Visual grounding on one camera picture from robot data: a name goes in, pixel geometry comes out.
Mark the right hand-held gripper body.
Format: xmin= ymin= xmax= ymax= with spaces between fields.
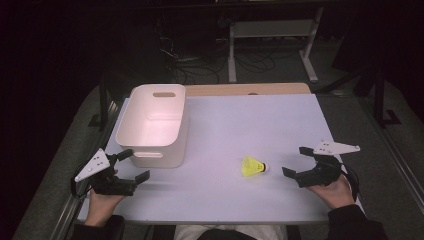
xmin=294 ymin=139 xmax=362 ymax=189

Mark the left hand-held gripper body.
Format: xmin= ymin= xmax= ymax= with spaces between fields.
xmin=73 ymin=148 xmax=138 ymax=197

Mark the white plastic storage bin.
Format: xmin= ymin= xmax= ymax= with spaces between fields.
xmin=115 ymin=83 xmax=190 ymax=169

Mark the yellow shuttlecock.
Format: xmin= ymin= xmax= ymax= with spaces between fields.
xmin=241 ymin=155 xmax=270 ymax=178

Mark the person's left hand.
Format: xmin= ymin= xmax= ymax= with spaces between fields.
xmin=84 ymin=189 xmax=126 ymax=228

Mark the person's right hand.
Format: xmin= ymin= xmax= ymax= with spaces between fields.
xmin=306 ymin=174 xmax=356 ymax=211

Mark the black metal stand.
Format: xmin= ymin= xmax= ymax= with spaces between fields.
xmin=87 ymin=71 xmax=118 ymax=132
xmin=372 ymin=66 xmax=403 ymax=130

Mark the person's lap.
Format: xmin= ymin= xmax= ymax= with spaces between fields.
xmin=173 ymin=224 xmax=290 ymax=240

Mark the right hand-held gripper cable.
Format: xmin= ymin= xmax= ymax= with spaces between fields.
xmin=339 ymin=162 xmax=362 ymax=202

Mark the hand-held gripper cable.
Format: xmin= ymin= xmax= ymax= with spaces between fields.
xmin=69 ymin=165 xmax=92 ymax=200
xmin=339 ymin=162 xmax=362 ymax=202

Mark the left hand-held gripper cable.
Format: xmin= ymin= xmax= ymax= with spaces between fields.
xmin=69 ymin=165 xmax=92 ymax=200

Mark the aluminium rail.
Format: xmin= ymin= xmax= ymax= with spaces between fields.
xmin=49 ymin=99 xmax=122 ymax=240
xmin=358 ymin=96 xmax=424 ymax=205

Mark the tangle of black floor cables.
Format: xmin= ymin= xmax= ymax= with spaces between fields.
xmin=155 ymin=16 xmax=303 ymax=85

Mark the white metal table frame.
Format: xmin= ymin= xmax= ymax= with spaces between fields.
xmin=227 ymin=6 xmax=325 ymax=84

